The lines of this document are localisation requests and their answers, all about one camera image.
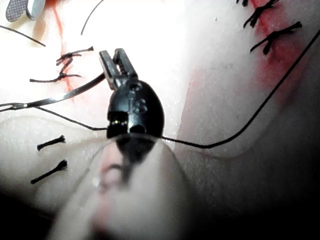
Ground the black stitching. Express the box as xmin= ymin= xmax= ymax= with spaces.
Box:
xmin=29 ymin=45 xmax=95 ymax=84
xmin=236 ymin=0 xmax=303 ymax=56

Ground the tissue pad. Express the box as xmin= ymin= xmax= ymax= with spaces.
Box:
xmin=0 ymin=0 xmax=320 ymax=240

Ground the left arm needle driver jaw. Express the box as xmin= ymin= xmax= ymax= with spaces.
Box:
xmin=113 ymin=47 xmax=139 ymax=85
xmin=98 ymin=50 xmax=124 ymax=91

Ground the curved steel needle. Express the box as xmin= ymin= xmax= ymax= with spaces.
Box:
xmin=0 ymin=72 xmax=106 ymax=113

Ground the right arm needle driver jaw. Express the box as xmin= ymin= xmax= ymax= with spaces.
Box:
xmin=24 ymin=0 xmax=46 ymax=21
xmin=5 ymin=0 xmax=28 ymax=23

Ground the left arm needle driver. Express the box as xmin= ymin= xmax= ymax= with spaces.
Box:
xmin=106 ymin=79 xmax=166 ymax=139

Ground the black thread piece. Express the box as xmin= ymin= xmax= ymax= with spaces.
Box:
xmin=30 ymin=159 xmax=69 ymax=185
xmin=36 ymin=134 xmax=67 ymax=152

